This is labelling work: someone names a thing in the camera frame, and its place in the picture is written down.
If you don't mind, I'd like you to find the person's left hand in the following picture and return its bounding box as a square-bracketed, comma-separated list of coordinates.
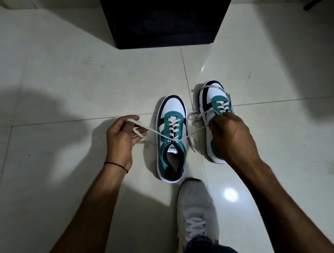
[106, 115, 149, 172]

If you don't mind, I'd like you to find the person's right hand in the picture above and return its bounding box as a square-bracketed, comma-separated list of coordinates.
[208, 113, 261, 169]

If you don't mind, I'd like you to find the person's right forearm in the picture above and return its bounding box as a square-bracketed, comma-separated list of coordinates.
[233, 156, 334, 253]

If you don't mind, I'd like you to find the person's left forearm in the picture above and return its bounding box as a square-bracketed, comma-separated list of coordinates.
[50, 164, 129, 253]

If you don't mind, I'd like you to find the teal white sneaker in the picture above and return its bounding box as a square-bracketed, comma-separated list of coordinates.
[156, 95, 188, 184]
[199, 80, 234, 164]

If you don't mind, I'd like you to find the grey worn sneaker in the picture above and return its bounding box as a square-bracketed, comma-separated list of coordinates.
[177, 178, 220, 253]

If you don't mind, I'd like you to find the black cabinet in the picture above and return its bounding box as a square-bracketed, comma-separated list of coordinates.
[100, 0, 232, 50]

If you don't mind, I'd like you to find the blue jeans leg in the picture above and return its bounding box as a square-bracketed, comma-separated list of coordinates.
[184, 235, 238, 253]

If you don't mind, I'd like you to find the black thread bracelet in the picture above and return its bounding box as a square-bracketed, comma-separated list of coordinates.
[104, 162, 129, 174]

